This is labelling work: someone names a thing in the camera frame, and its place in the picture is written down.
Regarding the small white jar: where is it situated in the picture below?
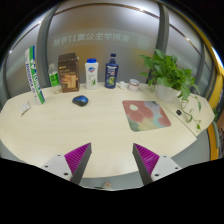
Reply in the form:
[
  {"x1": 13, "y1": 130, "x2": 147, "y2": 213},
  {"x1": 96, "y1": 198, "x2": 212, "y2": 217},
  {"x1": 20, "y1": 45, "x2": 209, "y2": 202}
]
[{"x1": 127, "y1": 78, "x2": 140, "y2": 93}]

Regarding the white green shuttlecock tube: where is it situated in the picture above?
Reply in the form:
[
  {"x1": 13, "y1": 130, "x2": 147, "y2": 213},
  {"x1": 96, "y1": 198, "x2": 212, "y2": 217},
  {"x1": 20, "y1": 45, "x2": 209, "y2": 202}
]
[{"x1": 24, "y1": 45, "x2": 46, "y2": 105}]

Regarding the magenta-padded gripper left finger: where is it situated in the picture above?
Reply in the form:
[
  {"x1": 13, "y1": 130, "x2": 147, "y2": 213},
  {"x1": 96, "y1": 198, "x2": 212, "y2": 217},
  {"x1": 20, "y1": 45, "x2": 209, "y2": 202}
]
[{"x1": 40, "y1": 142, "x2": 93, "y2": 186}]

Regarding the clear bottle with green label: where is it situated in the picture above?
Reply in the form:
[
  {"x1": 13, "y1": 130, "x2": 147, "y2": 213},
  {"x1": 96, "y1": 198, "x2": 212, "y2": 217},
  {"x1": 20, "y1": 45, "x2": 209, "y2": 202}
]
[{"x1": 48, "y1": 63, "x2": 61, "y2": 88}]

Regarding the pastel floral mouse pad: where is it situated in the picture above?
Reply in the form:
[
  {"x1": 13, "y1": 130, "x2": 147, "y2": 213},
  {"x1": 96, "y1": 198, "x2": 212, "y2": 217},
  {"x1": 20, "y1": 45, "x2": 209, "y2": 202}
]
[{"x1": 121, "y1": 99, "x2": 172, "y2": 133}]

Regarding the white bottle with blue cap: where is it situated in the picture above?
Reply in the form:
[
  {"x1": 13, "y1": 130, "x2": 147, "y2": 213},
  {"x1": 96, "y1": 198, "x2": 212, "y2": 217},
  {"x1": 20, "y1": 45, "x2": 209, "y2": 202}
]
[{"x1": 84, "y1": 58, "x2": 100, "y2": 90}]

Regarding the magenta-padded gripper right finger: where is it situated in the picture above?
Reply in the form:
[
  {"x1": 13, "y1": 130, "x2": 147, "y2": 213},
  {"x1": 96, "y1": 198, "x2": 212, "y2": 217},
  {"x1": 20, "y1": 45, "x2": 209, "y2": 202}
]
[{"x1": 132, "y1": 143, "x2": 183, "y2": 186}]

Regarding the brown cracker box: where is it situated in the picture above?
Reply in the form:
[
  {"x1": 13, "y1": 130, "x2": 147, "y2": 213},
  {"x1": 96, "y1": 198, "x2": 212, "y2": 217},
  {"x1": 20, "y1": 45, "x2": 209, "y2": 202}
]
[{"x1": 57, "y1": 52, "x2": 81, "y2": 94}]

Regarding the crumpled white wrapper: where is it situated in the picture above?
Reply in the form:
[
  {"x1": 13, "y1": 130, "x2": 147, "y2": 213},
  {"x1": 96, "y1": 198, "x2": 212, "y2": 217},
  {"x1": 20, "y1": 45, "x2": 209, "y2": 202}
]
[{"x1": 117, "y1": 80, "x2": 129, "y2": 90}]

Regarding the dark blue pump bottle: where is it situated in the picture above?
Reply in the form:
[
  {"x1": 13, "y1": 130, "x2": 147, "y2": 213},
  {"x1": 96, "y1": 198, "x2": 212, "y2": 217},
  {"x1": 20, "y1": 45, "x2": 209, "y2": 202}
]
[{"x1": 104, "y1": 53, "x2": 120, "y2": 90}]

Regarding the blue computer mouse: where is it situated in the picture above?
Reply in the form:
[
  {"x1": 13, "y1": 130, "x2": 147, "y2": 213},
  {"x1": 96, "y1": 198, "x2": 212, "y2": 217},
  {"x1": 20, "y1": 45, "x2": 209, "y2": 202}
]
[{"x1": 72, "y1": 95, "x2": 90, "y2": 108}]

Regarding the green potted plant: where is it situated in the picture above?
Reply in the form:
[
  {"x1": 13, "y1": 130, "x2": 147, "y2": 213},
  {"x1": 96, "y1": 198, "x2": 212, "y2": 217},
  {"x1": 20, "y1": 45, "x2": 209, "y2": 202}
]
[{"x1": 139, "y1": 48, "x2": 203, "y2": 132}]

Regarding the small white packet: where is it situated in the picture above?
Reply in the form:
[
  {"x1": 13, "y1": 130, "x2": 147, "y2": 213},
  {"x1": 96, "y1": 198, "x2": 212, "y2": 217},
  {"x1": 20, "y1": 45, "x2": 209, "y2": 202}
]
[{"x1": 19, "y1": 101, "x2": 32, "y2": 116}]

